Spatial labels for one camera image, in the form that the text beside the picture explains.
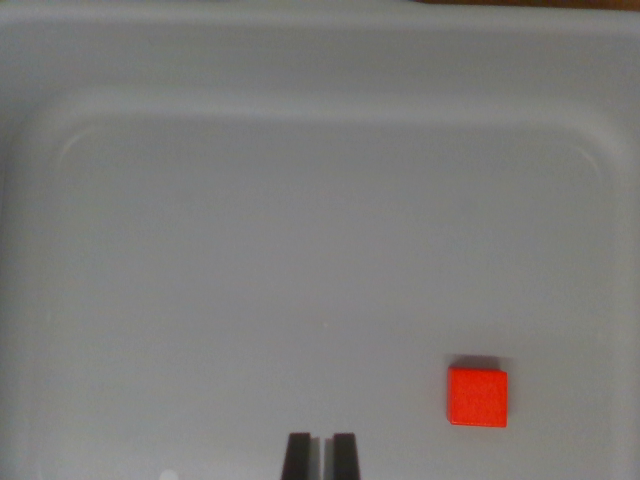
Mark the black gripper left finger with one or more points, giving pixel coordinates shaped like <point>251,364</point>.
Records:
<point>299,457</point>

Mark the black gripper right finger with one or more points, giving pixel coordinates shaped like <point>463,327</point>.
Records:
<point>345,457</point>

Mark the red block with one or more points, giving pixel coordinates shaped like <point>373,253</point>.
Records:
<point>477,397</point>

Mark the grey plastic tray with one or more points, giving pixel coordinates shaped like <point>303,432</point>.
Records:
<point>300,225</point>

